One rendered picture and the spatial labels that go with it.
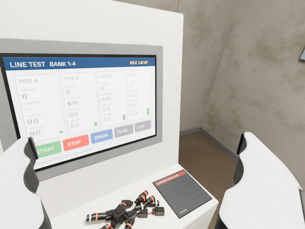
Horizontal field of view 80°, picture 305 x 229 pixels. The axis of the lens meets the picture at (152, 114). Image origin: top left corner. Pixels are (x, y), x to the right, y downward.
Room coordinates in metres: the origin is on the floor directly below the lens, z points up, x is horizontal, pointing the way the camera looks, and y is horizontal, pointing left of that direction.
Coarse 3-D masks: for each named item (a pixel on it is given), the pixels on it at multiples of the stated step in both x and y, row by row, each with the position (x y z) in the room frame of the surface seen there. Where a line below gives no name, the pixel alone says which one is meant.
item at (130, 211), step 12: (144, 192) 0.43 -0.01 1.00; (120, 204) 0.37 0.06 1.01; (132, 204) 0.38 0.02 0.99; (144, 204) 0.38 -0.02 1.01; (156, 204) 0.39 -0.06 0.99; (96, 216) 0.31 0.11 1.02; (108, 216) 0.32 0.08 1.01; (120, 216) 0.32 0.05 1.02; (132, 216) 0.33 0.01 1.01; (144, 216) 0.35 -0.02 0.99; (108, 228) 0.30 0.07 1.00
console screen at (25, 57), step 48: (0, 48) 0.38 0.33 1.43; (48, 48) 0.43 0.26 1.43; (96, 48) 0.50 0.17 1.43; (144, 48) 0.60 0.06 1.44; (0, 96) 0.35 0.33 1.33; (48, 96) 0.40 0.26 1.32; (96, 96) 0.47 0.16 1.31; (144, 96) 0.57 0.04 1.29; (48, 144) 0.37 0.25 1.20; (96, 144) 0.44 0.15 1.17; (144, 144) 0.54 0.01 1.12
